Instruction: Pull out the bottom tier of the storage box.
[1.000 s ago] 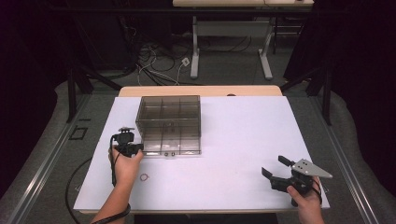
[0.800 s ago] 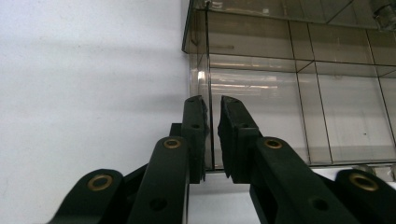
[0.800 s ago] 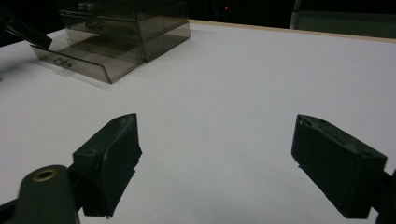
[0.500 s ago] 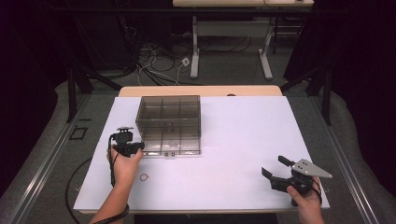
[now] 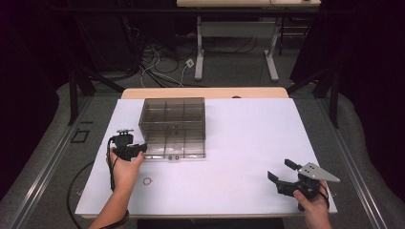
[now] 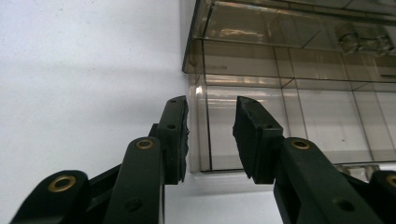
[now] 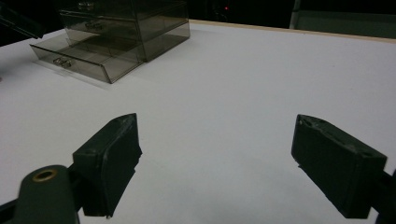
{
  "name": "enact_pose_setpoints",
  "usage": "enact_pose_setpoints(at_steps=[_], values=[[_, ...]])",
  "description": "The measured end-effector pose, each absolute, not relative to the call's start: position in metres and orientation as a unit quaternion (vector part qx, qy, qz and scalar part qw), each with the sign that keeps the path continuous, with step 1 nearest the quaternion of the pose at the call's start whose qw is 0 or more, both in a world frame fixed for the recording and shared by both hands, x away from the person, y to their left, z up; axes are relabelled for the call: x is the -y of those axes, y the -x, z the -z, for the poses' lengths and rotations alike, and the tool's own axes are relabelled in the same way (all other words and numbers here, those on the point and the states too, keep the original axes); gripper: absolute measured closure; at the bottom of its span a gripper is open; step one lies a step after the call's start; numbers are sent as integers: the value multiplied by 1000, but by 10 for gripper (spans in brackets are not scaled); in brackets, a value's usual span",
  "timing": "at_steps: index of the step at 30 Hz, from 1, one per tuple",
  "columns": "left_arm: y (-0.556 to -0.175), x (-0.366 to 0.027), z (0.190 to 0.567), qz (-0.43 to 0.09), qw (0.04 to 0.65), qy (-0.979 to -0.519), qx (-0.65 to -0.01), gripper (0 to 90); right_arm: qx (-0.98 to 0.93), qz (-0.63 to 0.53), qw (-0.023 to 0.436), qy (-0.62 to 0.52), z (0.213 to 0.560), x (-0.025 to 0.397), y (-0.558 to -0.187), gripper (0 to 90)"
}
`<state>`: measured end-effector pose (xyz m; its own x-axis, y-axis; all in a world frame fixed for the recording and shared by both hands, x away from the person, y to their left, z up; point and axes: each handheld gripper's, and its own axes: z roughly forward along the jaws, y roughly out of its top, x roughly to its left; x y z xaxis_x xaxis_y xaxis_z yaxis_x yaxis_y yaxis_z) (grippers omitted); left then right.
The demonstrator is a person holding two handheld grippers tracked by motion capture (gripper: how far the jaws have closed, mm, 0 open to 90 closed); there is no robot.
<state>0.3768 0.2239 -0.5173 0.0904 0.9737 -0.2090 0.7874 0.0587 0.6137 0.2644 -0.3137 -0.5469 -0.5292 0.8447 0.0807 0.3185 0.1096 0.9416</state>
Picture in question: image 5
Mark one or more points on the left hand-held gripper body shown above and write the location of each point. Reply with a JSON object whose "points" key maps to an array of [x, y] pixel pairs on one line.
{"points": [[122, 141]]}

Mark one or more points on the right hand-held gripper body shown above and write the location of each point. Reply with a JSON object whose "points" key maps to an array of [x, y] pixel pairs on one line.
{"points": [[313, 173]]}

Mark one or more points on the smoky transparent drawer box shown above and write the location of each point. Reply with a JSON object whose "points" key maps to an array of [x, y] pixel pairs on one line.
{"points": [[172, 114]]}

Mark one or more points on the person's left hand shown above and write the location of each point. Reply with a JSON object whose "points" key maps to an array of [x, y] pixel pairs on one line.
{"points": [[124, 173]]}

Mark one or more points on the person's right hand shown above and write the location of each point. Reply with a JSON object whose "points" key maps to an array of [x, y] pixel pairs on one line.
{"points": [[316, 208]]}

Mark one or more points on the white paper sheet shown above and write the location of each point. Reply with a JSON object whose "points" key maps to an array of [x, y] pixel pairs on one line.
{"points": [[238, 143]]}

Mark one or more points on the black metal stand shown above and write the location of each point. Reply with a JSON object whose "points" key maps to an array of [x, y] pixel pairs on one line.
{"points": [[333, 101], [73, 95]]}

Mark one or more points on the dark table grommet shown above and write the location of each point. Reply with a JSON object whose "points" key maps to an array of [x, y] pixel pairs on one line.
{"points": [[236, 96]]}

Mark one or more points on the white power adapter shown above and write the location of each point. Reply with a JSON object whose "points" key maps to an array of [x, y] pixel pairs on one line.
{"points": [[189, 63]]}

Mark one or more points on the dark curtain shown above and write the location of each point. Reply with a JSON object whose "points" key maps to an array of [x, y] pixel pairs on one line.
{"points": [[25, 79], [372, 79]]}

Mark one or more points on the white-framed desk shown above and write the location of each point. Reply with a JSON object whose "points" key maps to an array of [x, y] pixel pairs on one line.
{"points": [[235, 30]]}

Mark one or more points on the aluminium floor rail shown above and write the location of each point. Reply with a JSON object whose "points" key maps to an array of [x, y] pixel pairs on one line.
{"points": [[353, 171], [47, 168]]}

